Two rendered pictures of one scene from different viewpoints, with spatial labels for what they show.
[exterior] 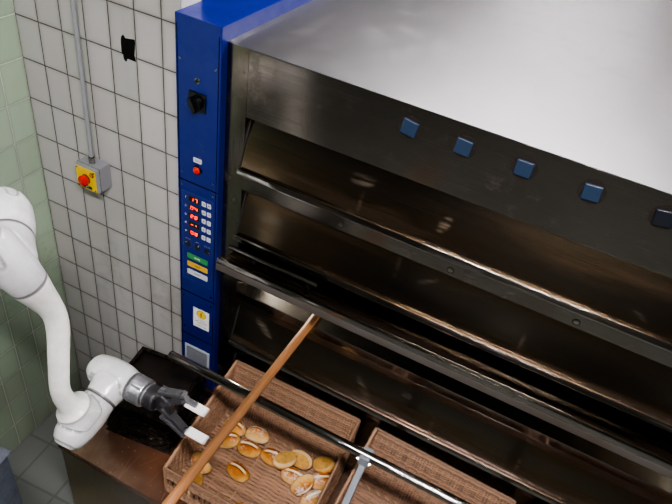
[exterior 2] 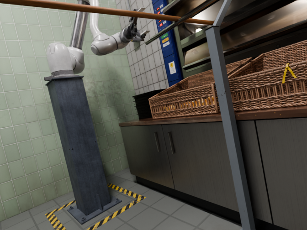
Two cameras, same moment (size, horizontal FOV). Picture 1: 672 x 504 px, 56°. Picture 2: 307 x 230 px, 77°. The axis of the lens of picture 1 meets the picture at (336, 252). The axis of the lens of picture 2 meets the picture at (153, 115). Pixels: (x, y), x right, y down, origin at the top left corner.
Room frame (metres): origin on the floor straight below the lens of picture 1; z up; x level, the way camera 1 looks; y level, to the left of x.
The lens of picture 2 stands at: (0.05, -0.32, 0.70)
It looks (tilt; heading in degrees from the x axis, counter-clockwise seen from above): 4 degrees down; 34
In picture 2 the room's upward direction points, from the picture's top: 12 degrees counter-clockwise
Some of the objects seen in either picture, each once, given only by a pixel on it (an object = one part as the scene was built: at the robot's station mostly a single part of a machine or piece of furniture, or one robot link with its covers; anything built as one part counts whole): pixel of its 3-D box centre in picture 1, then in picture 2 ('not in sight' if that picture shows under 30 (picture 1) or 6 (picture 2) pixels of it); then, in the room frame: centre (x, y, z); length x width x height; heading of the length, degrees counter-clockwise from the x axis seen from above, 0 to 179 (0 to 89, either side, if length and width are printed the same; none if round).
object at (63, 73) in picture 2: not in sight; (60, 76); (0.92, 1.00, 1.03); 0.22 x 0.18 x 0.06; 164
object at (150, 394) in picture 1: (160, 401); (132, 30); (1.14, 0.44, 1.20); 0.09 x 0.07 x 0.08; 69
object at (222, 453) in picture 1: (263, 454); (198, 90); (1.33, 0.13, 0.72); 0.56 x 0.49 x 0.28; 71
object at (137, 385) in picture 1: (140, 390); (127, 35); (1.17, 0.51, 1.20); 0.09 x 0.06 x 0.09; 159
